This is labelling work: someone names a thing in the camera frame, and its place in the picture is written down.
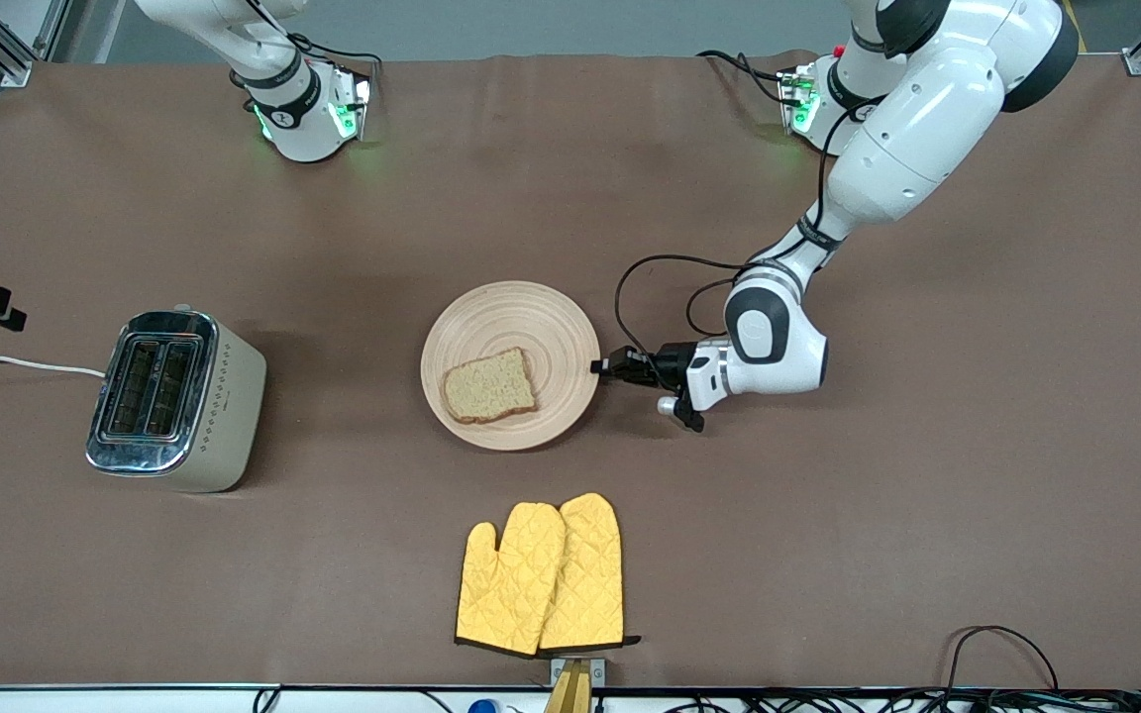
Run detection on round wooden plate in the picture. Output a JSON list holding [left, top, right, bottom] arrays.
[[420, 282, 601, 453]]

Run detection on brown toast slice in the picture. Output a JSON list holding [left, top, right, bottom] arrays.
[[440, 347, 539, 425]]

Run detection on small metal mounting plate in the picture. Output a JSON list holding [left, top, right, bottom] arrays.
[[550, 657, 607, 687]]

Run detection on yellow quilted oven mitt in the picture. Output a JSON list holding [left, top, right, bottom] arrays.
[[455, 502, 567, 657], [539, 492, 642, 653]]

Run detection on chrome and beige toaster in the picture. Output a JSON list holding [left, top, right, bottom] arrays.
[[85, 305, 267, 494]]

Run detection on brown table cover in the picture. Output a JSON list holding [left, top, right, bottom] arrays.
[[0, 51, 1141, 690]]

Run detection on yellow wooden stick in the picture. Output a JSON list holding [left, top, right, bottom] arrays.
[[543, 662, 593, 713]]

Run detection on white toaster power cable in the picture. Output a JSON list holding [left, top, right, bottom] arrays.
[[0, 355, 108, 378]]

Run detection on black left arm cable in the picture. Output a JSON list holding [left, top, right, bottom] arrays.
[[615, 99, 874, 359]]

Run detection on metal arm base bracket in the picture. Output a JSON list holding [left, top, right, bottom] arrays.
[[331, 61, 374, 142], [777, 64, 821, 135]]

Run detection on black arm base cable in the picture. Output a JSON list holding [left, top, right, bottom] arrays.
[[252, 0, 383, 100], [697, 50, 789, 106]]

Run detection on black cable bundle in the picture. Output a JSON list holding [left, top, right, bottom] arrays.
[[590, 687, 1141, 713]]

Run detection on black looped cable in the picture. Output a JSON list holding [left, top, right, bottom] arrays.
[[942, 625, 1062, 694]]

